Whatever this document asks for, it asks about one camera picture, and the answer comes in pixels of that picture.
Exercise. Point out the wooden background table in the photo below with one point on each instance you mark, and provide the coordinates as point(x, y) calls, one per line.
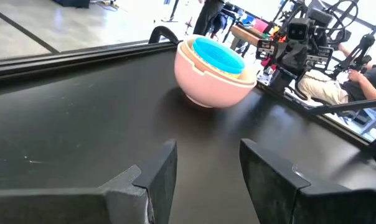
point(244, 35)

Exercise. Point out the large pink bowl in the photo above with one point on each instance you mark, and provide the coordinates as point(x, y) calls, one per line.
point(203, 84)

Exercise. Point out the seated person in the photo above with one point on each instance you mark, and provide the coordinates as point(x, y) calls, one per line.
point(331, 88)

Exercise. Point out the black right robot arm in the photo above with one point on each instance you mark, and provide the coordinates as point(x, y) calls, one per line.
point(320, 18)

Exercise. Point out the standing person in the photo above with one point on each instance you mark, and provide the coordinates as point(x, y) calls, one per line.
point(208, 17)

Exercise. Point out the pink box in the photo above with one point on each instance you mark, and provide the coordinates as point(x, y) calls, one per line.
point(261, 25)

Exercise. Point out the yellow bowl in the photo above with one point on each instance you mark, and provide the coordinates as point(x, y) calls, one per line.
point(225, 74)

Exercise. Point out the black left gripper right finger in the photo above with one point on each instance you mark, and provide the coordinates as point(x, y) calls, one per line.
point(300, 202)

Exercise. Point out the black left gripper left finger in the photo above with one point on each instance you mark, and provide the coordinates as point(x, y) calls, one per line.
point(82, 205)

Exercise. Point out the black diagonal frame bar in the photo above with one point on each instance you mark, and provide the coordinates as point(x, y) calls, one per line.
point(350, 105)

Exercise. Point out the blue bowl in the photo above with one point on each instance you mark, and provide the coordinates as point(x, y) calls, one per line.
point(217, 56)

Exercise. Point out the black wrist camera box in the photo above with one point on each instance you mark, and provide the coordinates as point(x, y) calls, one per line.
point(298, 29)

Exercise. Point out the black aluminium table edge rail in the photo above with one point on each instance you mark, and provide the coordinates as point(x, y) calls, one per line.
point(66, 62)

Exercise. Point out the tan bowl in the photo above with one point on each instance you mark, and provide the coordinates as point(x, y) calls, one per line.
point(203, 67)

